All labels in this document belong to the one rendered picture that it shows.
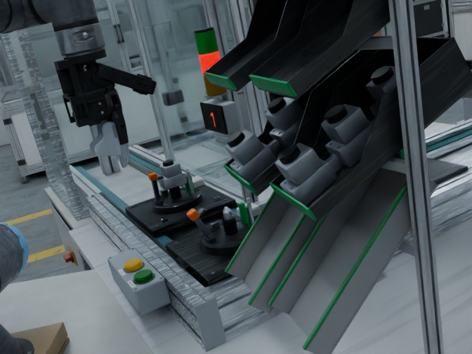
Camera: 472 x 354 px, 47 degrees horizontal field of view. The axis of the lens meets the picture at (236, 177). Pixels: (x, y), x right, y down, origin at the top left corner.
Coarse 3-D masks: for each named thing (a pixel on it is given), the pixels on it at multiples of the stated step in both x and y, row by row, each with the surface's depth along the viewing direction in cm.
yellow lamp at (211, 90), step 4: (204, 76) 129; (204, 80) 129; (208, 80) 128; (208, 84) 129; (212, 84) 128; (208, 88) 129; (212, 88) 129; (216, 88) 129; (220, 88) 129; (224, 88) 130; (208, 92) 130; (212, 92) 129; (216, 92) 129; (220, 92) 129; (224, 92) 130
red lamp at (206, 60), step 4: (216, 52) 127; (200, 56) 127; (204, 56) 126; (208, 56) 126; (212, 56) 126; (216, 56) 127; (200, 60) 128; (204, 60) 127; (208, 60) 126; (212, 60) 126; (216, 60) 127; (204, 64) 127; (208, 64) 127; (212, 64) 127; (204, 68) 128; (208, 68) 127
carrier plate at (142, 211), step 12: (204, 192) 153; (216, 192) 151; (144, 204) 153; (204, 204) 144; (216, 204) 142; (228, 204) 142; (132, 216) 149; (144, 216) 144; (156, 216) 142; (168, 216) 141; (180, 216) 139; (204, 216) 140; (144, 228) 141; (156, 228) 135; (168, 228) 135
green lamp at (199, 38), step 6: (198, 36) 125; (204, 36) 125; (210, 36) 125; (198, 42) 126; (204, 42) 125; (210, 42) 125; (216, 42) 127; (198, 48) 127; (204, 48) 126; (210, 48) 126; (216, 48) 127
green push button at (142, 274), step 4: (140, 272) 113; (144, 272) 113; (148, 272) 112; (136, 276) 112; (140, 276) 111; (144, 276) 111; (148, 276) 111; (152, 276) 112; (136, 280) 111; (140, 280) 110; (144, 280) 110; (148, 280) 111
